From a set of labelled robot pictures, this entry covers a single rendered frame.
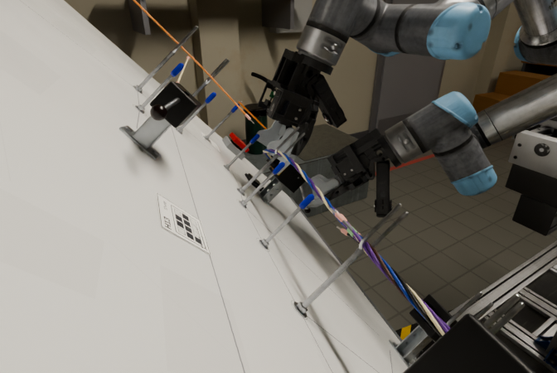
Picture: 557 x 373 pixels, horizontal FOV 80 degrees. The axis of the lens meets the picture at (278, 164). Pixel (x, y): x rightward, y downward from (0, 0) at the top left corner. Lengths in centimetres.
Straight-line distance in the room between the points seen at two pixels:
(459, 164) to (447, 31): 26
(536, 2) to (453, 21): 54
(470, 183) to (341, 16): 38
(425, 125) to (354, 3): 25
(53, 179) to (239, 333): 14
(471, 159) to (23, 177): 65
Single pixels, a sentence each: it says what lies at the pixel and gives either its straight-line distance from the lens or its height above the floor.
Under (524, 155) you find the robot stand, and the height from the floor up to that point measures 106.
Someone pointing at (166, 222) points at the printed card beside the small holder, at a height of 127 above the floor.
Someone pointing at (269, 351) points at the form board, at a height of 121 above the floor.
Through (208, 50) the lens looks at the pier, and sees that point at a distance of 261.
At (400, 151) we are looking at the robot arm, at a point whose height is 117.
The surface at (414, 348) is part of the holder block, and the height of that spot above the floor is 95.
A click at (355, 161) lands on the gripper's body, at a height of 114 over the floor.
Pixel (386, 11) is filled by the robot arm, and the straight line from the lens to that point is 63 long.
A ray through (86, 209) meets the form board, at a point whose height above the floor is 132.
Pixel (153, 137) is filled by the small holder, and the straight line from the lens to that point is 36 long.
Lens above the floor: 142
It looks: 25 degrees down
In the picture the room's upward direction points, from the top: straight up
